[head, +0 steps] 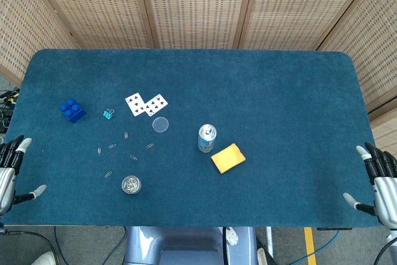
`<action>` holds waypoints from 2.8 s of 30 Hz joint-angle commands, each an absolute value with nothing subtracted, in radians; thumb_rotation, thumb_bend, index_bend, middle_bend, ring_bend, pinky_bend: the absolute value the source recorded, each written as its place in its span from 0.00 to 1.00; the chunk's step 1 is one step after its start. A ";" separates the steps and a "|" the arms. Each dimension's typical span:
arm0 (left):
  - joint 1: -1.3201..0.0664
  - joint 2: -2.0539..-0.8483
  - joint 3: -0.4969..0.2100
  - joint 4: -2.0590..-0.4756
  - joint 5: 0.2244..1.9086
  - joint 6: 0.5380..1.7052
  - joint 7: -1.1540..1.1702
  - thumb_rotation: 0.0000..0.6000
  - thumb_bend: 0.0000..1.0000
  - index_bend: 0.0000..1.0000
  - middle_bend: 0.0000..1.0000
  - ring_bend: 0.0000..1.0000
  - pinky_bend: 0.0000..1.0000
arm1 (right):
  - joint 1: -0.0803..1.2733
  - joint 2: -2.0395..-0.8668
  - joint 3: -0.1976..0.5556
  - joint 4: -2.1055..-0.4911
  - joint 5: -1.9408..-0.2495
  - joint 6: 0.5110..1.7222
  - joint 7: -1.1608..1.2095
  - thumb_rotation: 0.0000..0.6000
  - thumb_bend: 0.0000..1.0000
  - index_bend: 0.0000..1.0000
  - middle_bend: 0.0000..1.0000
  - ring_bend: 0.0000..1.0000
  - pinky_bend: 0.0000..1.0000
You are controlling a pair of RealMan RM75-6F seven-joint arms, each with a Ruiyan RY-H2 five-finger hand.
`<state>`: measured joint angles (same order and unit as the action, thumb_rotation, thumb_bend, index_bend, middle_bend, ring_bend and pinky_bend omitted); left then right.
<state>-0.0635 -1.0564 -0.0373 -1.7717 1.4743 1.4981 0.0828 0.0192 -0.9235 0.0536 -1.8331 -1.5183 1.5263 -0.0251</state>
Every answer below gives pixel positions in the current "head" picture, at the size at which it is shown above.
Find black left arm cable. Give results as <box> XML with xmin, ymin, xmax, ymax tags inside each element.
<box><xmin>2</xmin><ymin>230</ymin><xmax>60</xmax><ymax>265</ymax></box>

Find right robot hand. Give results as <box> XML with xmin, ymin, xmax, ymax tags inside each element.
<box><xmin>342</xmin><ymin>142</ymin><xmax>397</xmax><ymax>227</ymax></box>

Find light blue drink can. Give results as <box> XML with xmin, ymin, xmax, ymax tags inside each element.
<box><xmin>197</xmin><ymin>124</ymin><xmax>218</xmax><ymax>154</ymax></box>

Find container of paper clips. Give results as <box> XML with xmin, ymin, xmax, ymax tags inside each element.
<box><xmin>120</xmin><ymin>175</ymin><xmax>143</xmax><ymax>195</ymax></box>

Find blue building block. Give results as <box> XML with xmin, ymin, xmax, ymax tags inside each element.
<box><xmin>58</xmin><ymin>98</ymin><xmax>87</xmax><ymax>124</ymax></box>

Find tangled black floor cables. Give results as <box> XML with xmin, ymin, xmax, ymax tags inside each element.
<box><xmin>0</xmin><ymin>88</ymin><xmax>21</xmax><ymax>133</ymax></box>

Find blue floor cable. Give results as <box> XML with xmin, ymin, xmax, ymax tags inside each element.
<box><xmin>297</xmin><ymin>230</ymin><xmax>342</xmax><ymax>260</ymax></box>
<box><xmin>104</xmin><ymin>227</ymin><xmax>128</xmax><ymax>265</ymax></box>

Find clear round plastic lid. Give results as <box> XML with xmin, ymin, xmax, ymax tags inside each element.
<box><xmin>152</xmin><ymin>116</ymin><xmax>170</xmax><ymax>134</ymax></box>

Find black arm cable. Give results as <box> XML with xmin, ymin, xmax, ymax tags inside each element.
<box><xmin>373</xmin><ymin>236</ymin><xmax>397</xmax><ymax>265</ymax></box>
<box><xmin>2</xmin><ymin>230</ymin><xmax>60</xmax><ymax>265</ymax></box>

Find woven rattan screen panel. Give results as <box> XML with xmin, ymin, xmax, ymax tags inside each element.
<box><xmin>232</xmin><ymin>0</ymin><xmax>384</xmax><ymax>51</ymax></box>
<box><xmin>26</xmin><ymin>0</ymin><xmax>161</xmax><ymax>50</ymax></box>
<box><xmin>368</xmin><ymin>99</ymin><xmax>397</xmax><ymax>156</ymax></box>
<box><xmin>316</xmin><ymin>0</ymin><xmax>397</xmax><ymax>120</ymax></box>
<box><xmin>0</xmin><ymin>0</ymin><xmax>78</xmax><ymax>88</ymax></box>
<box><xmin>136</xmin><ymin>0</ymin><xmax>258</xmax><ymax>50</ymax></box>

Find thin dark floor cable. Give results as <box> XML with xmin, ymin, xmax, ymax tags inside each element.
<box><xmin>54</xmin><ymin>226</ymin><xmax>69</xmax><ymax>265</ymax></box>

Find blue carpet table cover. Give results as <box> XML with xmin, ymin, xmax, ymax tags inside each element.
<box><xmin>0</xmin><ymin>48</ymin><xmax>383</xmax><ymax>228</ymax></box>

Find yellow sponge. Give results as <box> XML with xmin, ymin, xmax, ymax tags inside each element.
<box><xmin>210</xmin><ymin>142</ymin><xmax>247</xmax><ymax>175</ymax></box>

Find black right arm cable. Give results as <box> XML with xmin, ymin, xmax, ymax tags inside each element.
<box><xmin>373</xmin><ymin>236</ymin><xmax>397</xmax><ymax>265</ymax></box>

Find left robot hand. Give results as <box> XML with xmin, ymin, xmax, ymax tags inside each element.
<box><xmin>0</xmin><ymin>134</ymin><xmax>48</xmax><ymax>216</ymax></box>

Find white perforated bracket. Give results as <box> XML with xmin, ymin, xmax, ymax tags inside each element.
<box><xmin>225</xmin><ymin>227</ymin><xmax>240</xmax><ymax>248</ymax></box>

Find clubs playing card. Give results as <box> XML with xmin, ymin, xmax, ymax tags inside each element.
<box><xmin>143</xmin><ymin>93</ymin><xmax>169</xmax><ymax>118</ymax></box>
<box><xmin>125</xmin><ymin>92</ymin><xmax>147</xmax><ymax>117</ymax></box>

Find grey-blue robot torso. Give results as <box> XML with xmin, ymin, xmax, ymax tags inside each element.
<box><xmin>123</xmin><ymin>226</ymin><xmax>258</xmax><ymax>265</ymax></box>

